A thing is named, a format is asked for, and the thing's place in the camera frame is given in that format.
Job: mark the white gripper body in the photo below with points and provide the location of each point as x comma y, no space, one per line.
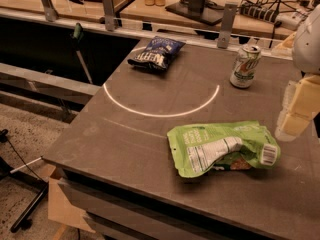
308,44

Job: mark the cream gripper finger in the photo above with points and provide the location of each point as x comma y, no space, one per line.
292,125
306,100

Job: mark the green rice chip bag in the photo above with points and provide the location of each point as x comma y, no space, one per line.
199,148

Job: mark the blue chip bag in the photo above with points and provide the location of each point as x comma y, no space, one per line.
158,54

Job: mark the white power adapter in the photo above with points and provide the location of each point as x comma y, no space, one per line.
291,21

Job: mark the black power strip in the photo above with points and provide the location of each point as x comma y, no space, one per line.
258,12

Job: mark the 7up soda can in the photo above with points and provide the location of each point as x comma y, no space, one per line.
244,66

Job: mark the black monitor stand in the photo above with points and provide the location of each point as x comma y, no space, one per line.
197,10

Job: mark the black stand leg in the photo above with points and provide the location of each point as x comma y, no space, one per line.
23,188

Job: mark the metal bracket right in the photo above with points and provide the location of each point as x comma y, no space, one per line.
227,24

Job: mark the metal bracket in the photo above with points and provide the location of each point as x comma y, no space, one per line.
109,15
227,24
51,14

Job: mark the metal bracket middle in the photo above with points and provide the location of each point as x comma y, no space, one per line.
109,15

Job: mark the metal rail beam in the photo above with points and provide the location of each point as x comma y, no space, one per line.
54,86

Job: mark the metal bracket left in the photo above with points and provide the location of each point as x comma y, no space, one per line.
51,14

